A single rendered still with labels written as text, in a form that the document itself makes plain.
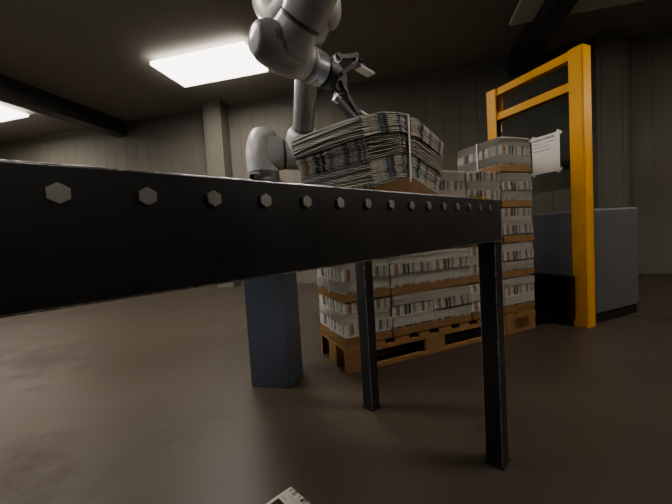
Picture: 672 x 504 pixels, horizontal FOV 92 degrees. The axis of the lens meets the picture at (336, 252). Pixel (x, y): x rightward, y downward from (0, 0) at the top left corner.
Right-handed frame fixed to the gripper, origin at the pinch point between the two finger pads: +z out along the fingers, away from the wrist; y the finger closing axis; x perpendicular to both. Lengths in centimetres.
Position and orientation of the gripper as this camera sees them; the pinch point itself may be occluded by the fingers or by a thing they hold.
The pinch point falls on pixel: (369, 95)
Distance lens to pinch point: 115.4
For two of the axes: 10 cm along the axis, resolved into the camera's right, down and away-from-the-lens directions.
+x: 6.9, 0.2, -7.2
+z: 7.2, 0.0, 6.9
